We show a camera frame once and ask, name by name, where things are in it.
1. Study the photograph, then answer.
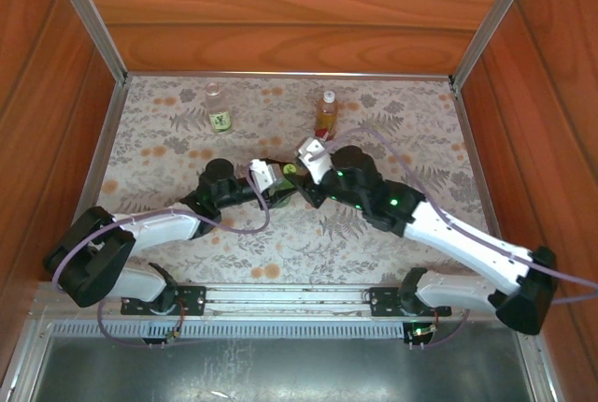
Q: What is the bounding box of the green plastic bottle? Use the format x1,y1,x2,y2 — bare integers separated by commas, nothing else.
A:
265,163,301,209

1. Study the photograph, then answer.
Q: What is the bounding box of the pink drink bottle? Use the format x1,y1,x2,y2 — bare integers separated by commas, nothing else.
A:
313,91,340,140

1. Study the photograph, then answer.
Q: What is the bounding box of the clear bottle green label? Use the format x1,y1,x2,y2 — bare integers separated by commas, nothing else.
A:
205,82,234,134

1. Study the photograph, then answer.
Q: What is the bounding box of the floral table cloth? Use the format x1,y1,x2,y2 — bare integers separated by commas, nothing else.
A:
74,75,513,284

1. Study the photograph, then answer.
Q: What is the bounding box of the black base connector board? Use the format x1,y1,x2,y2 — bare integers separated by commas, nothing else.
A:
404,321,440,346
139,330,183,350

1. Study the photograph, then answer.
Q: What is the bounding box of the grey metal sheet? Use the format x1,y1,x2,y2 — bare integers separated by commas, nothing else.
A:
32,336,534,402

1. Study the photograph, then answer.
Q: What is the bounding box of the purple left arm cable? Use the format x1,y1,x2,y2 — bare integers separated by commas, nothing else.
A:
50,165,272,351

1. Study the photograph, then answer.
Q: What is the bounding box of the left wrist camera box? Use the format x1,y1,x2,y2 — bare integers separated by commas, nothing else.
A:
249,157,284,192

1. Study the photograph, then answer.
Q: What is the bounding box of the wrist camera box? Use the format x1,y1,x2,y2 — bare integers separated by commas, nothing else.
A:
292,136,335,187
249,157,284,192

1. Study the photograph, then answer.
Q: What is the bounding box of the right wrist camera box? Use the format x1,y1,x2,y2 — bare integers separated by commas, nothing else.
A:
292,136,335,187

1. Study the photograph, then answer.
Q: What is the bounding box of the aluminium table edge rail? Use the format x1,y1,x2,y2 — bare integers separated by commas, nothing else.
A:
450,81,518,284
50,79,133,282
124,69,455,83

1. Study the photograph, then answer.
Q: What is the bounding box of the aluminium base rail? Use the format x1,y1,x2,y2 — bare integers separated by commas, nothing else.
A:
30,280,536,323

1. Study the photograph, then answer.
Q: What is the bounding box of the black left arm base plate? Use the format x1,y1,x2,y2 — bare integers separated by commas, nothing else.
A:
120,283,207,317

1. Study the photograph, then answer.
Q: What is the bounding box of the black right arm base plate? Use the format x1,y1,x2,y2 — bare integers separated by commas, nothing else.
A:
368,285,453,318

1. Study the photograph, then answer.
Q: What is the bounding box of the grey slotted cable duct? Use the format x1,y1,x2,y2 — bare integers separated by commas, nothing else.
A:
49,319,522,341

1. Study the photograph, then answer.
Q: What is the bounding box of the aluminium frame post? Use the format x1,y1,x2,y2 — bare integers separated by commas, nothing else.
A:
44,0,130,88
448,0,546,90

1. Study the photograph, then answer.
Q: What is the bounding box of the aluminium lower frame rail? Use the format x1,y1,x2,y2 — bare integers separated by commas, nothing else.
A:
0,320,52,402
513,320,566,402

